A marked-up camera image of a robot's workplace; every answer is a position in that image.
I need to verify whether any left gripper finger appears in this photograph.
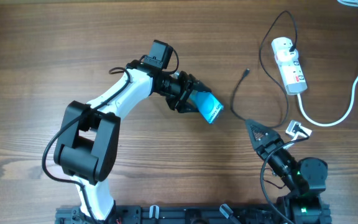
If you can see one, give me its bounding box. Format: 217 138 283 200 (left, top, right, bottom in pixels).
191 80 211 93
177 101 199 113

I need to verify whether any Galaxy smartphone with teal screen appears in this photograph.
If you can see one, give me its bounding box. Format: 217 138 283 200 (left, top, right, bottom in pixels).
190 91 224 124

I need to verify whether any black USB charging cable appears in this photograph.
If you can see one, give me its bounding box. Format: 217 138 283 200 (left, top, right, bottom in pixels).
230 10 299 129

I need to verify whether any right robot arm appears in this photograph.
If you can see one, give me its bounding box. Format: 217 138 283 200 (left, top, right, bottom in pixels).
245 119 333 224

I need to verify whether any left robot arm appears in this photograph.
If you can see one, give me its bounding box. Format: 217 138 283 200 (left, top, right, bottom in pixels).
53 40 221 223

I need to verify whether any white USB charger plug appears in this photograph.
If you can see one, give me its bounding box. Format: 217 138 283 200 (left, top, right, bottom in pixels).
275 49 298 66

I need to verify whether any white power strip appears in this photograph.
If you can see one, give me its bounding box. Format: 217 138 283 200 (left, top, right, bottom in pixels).
271 37 307 95

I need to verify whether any right camera black cable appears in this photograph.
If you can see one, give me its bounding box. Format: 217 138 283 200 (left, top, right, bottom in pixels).
259 130 310 224

